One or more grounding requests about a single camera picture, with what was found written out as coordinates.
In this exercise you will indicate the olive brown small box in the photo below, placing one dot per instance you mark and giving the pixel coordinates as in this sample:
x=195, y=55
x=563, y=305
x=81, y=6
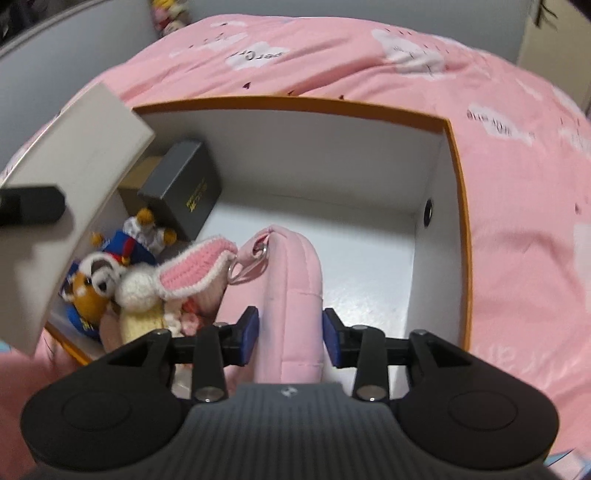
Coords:
x=147, y=168

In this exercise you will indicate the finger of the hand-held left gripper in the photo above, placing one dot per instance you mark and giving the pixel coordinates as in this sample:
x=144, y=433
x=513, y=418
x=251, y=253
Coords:
x=32, y=205

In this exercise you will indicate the pile of plush toys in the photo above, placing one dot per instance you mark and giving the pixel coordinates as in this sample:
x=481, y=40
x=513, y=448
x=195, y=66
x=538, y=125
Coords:
x=168, y=14

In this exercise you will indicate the orange cardboard box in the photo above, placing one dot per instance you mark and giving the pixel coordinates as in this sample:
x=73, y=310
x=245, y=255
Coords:
x=323, y=175

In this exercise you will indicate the beige cabinet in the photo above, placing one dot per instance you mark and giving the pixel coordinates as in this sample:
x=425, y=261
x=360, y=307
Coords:
x=558, y=27

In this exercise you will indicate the white crochet bunny pink ears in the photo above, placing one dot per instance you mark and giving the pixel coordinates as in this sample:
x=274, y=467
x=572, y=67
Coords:
x=184, y=272

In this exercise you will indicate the silver carabiner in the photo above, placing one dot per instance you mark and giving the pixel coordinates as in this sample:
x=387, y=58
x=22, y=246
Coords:
x=233, y=272

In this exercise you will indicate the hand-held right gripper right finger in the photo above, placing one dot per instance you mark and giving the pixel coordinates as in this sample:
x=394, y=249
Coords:
x=332, y=339

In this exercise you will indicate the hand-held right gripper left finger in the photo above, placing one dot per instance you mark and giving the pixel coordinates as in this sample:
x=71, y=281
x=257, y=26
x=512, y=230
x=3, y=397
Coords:
x=248, y=337

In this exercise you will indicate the dark wardrobe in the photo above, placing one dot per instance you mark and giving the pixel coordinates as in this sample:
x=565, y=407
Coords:
x=27, y=18

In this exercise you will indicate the grey headboard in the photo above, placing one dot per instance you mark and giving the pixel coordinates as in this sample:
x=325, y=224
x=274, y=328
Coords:
x=69, y=60

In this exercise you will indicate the pink printed blanket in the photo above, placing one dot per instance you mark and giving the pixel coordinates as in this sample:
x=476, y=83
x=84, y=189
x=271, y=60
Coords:
x=369, y=60

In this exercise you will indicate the dark grey gift box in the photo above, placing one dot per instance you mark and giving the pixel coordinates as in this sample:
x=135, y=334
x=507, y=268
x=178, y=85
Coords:
x=180, y=184

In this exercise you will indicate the pink fabric pouch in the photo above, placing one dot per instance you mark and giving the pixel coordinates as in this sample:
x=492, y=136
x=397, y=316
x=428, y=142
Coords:
x=291, y=300

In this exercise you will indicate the red panda plush blue hat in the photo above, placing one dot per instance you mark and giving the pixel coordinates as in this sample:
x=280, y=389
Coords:
x=92, y=295

